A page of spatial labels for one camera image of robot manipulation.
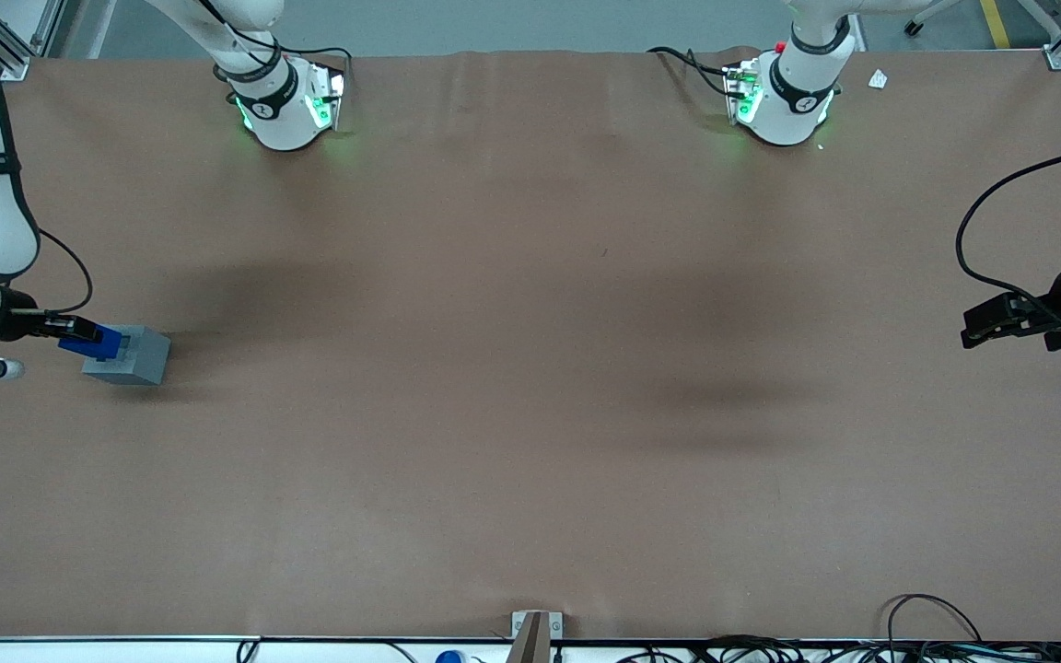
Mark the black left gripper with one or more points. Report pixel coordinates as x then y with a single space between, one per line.
1057 296

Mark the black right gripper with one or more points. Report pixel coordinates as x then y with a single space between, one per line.
18 323

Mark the blue block part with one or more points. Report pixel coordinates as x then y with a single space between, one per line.
111 343

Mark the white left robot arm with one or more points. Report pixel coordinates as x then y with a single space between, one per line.
788 101

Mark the gray square base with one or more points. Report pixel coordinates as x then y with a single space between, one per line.
139 364

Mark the white paper scrap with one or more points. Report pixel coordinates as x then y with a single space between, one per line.
878 79

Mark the white chair leg with wheel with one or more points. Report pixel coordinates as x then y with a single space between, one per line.
922 18

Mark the brown table cover sheet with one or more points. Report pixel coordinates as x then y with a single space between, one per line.
530 414

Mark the blue round cap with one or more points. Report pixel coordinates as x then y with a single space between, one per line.
448 657

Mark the grey metal bracket plate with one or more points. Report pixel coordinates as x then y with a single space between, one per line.
556 624

